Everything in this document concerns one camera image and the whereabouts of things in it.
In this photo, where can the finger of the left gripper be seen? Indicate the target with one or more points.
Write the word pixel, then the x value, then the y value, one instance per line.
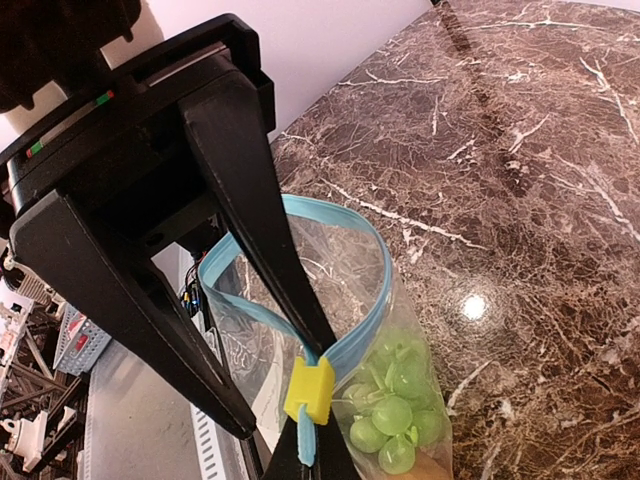
pixel 117 286

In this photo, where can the white slotted cable duct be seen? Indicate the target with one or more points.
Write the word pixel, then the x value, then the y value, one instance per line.
pixel 208 450

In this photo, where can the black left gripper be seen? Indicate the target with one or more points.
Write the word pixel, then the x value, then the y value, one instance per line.
pixel 170 138

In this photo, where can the blue-grey crate in background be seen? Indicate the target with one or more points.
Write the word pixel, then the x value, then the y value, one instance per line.
pixel 80 343

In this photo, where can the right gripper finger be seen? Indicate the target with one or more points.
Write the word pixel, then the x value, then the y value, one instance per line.
pixel 332 461

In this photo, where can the brown fried food piece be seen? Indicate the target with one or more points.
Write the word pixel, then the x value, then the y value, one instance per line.
pixel 426 468

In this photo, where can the clear zip top bag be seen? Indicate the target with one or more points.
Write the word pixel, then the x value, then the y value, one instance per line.
pixel 282 375

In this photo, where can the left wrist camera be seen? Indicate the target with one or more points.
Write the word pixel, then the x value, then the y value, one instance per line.
pixel 53 50

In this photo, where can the green grape bunch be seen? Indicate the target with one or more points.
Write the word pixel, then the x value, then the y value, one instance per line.
pixel 391 411

